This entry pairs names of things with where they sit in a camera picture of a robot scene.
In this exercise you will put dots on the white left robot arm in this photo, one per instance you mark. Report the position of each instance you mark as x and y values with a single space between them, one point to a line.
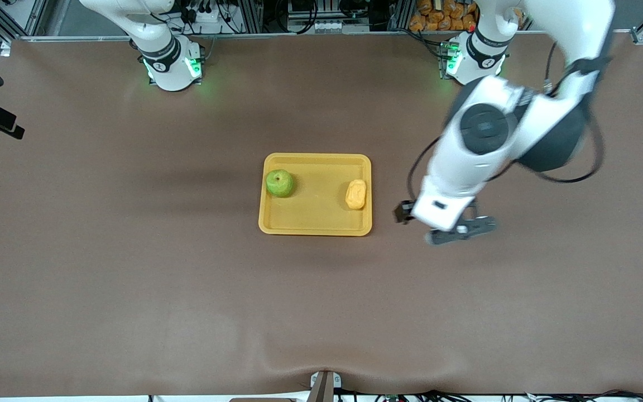
483 128

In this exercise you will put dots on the white power strip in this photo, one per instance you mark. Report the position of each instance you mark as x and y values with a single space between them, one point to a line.
207 22

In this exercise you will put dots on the green apple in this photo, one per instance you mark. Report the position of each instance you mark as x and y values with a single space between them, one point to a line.
279 183

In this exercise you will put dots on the silver corner bracket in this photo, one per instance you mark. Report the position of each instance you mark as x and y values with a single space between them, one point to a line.
641 36
5 49

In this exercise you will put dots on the brown table mat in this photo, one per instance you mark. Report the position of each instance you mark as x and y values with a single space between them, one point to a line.
321 307

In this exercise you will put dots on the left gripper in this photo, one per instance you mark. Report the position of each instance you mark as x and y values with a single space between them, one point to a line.
403 212

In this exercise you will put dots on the bag of orange snacks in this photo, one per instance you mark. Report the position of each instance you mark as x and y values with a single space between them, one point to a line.
438 17

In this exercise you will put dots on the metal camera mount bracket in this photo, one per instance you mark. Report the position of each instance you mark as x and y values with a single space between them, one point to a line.
323 386

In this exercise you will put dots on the yellow plastic tray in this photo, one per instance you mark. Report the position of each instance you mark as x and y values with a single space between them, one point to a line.
316 215

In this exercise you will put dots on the yellow potato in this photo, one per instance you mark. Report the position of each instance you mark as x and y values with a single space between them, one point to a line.
356 194

